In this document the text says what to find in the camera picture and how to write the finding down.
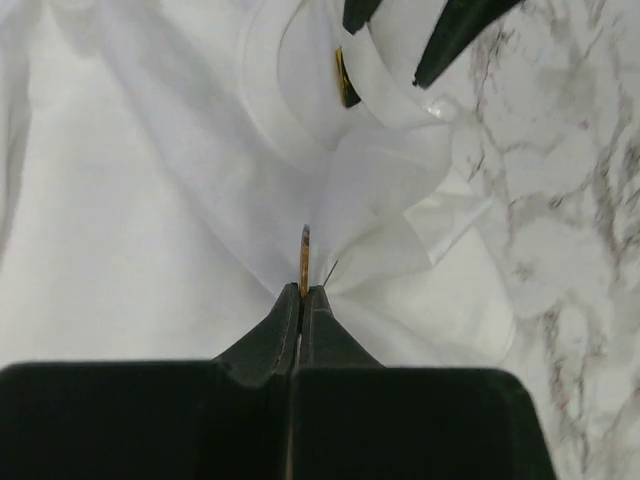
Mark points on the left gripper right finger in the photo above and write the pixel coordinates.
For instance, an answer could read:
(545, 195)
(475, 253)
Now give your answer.
(353, 418)

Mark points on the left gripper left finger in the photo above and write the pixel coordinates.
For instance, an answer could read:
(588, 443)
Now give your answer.
(223, 418)

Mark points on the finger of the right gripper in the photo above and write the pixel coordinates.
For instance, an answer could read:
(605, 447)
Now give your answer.
(356, 13)
(460, 22)

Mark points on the white printed t-shirt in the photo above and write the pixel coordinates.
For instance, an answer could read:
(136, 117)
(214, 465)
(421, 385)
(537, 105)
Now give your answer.
(159, 160)

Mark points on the black yellow garment label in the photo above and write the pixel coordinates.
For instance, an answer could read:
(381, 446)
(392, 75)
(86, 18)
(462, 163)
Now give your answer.
(349, 96)

